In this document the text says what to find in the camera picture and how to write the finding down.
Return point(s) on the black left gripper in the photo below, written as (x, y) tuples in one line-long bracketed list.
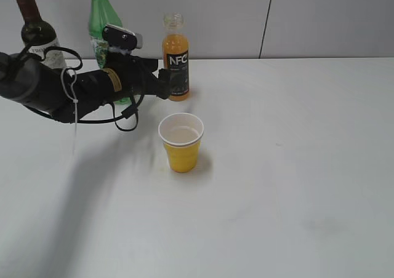
[(137, 78)]

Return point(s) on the NFC orange juice bottle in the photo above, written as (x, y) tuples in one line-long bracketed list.
[(175, 48)]

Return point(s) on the yellow paper cup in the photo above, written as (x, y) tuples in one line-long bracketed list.
[(181, 134)]

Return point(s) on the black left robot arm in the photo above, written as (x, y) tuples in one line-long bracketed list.
[(54, 92)]

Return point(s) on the green plastic soda bottle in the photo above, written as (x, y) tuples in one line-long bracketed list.
[(101, 13)]

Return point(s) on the white zip tie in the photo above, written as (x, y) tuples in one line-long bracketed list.
[(73, 99)]

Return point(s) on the dark red wine bottle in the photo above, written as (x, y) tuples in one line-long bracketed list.
[(38, 35)]

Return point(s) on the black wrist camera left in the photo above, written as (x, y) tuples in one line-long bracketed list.
[(121, 40)]

